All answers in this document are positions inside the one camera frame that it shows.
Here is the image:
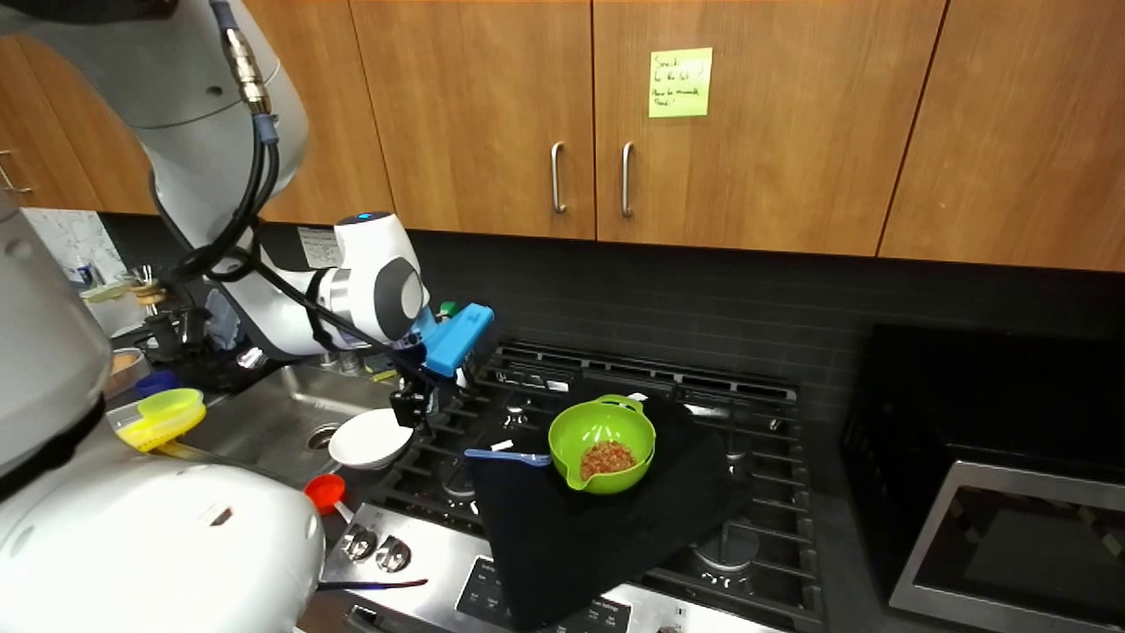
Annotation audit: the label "yellow sticky note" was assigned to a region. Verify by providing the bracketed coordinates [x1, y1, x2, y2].
[643, 47, 716, 122]

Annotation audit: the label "black gas stove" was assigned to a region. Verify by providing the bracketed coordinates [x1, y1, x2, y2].
[314, 336, 828, 633]

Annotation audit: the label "wooden cabinet door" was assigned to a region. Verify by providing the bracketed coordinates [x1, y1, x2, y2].
[0, 0, 397, 230]
[590, 0, 949, 263]
[874, 0, 1125, 278]
[347, 0, 602, 246]

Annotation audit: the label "black ribbed cloth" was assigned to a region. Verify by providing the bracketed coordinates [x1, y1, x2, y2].
[462, 390, 755, 633]

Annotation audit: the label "brown food bits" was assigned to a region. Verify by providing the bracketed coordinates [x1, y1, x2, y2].
[578, 440, 635, 481]

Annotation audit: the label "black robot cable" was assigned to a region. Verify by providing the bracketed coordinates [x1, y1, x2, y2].
[163, 0, 429, 360]

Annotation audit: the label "light green bowl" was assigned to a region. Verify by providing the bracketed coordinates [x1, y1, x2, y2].
[544, 393, 662, 498]

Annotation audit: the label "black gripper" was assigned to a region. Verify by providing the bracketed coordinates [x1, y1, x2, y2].
[388, 331, 455, 428]

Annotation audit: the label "yellow green sponge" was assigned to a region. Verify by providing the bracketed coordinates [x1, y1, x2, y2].
[112, 386, 210, 457]

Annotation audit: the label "silver cabinet door handle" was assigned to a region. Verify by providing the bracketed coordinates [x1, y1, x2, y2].
[544, 138, 572, 218]
[616, 138, 641, 220]

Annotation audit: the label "white round plate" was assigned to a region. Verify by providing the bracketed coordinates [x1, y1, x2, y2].
[323, 403, 417, 476]

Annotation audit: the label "stainless steel sink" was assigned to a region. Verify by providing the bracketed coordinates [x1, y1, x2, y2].
[173, 355, 408, 485]

